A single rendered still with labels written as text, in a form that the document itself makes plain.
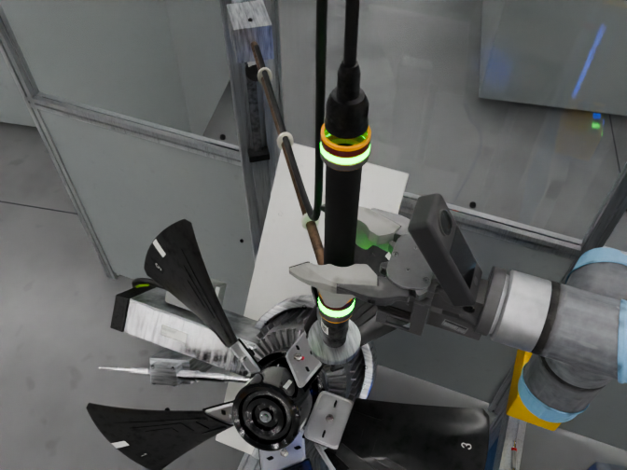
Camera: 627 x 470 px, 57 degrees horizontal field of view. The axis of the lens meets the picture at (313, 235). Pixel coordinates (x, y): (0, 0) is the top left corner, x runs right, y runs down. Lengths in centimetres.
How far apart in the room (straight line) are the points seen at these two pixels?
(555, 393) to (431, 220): 26
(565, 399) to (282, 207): 70
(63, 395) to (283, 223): 155
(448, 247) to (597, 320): 16
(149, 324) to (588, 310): 87
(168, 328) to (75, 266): 169
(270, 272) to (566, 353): 74
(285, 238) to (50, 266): 186
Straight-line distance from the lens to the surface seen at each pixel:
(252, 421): 101
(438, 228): 53
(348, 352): 77
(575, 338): 60
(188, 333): 120
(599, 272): 77
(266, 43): 112
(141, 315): 124
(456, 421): 104
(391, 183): 113
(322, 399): 105
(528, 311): 59
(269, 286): 123
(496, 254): 165
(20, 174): 340
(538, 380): 69
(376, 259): 94
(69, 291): 279
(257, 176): 149
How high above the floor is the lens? 215
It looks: 51 degrees down
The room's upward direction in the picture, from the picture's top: straight up
